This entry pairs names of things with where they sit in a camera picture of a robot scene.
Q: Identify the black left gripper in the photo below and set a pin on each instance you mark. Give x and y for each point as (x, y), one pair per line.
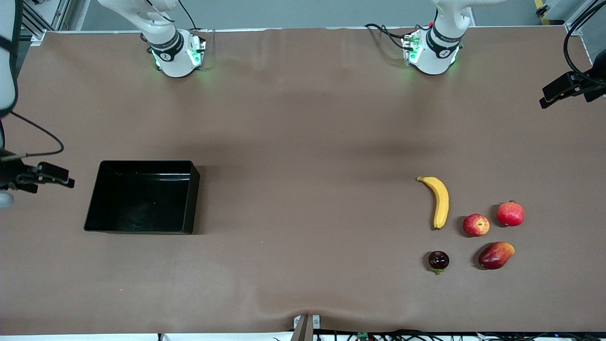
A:
(597, 80)

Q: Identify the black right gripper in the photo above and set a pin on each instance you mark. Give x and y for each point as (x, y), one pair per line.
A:
(10, 176)

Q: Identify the black plastic box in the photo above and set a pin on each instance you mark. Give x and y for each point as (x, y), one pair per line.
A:
(142, 203)

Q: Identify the red yellow apple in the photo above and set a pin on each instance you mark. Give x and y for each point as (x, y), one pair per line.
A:
(476, 225)

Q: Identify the yellow banana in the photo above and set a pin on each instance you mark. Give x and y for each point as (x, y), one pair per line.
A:
(441, 201)

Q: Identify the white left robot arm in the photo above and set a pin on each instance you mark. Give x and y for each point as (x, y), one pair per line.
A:
(435, 52)

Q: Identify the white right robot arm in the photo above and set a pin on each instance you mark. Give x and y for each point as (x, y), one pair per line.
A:
(170, 52)

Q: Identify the red pomegranate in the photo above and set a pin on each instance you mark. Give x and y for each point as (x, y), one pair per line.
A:
(510, 214)

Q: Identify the red yellow mango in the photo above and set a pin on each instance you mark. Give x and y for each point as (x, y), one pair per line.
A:
(494, 256)

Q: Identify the dark purple mangosteen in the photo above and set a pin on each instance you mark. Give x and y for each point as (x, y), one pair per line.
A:
(438, 260)

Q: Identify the brown table cover sheet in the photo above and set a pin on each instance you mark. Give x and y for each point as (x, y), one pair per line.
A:
(307, 118)

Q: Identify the aluminium frame profile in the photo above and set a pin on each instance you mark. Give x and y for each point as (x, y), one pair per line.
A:
(580, 21)
(42, 19)

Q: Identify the yellow black striped post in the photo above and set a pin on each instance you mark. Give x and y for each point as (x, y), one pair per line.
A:
(540, 9)

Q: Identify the metal mount bracket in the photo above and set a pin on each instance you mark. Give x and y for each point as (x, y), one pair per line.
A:
(307, 327)

